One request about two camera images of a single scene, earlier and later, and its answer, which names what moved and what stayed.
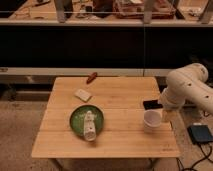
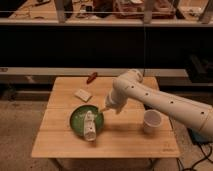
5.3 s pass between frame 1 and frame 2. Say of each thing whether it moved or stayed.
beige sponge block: stayed
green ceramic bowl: stayed
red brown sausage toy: stayed
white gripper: moved
